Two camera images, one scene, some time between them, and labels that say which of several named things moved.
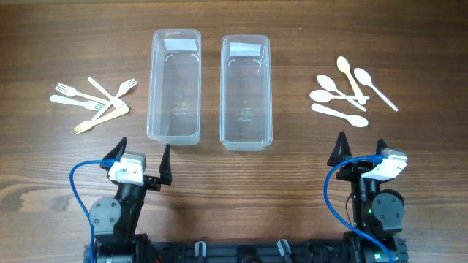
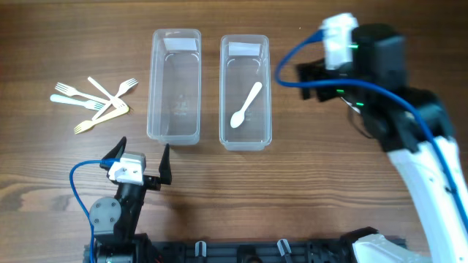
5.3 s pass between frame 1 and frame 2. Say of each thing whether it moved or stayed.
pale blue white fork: stayed
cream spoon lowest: moved
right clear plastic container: stayed
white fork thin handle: stayed
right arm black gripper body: moved
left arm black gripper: stayed
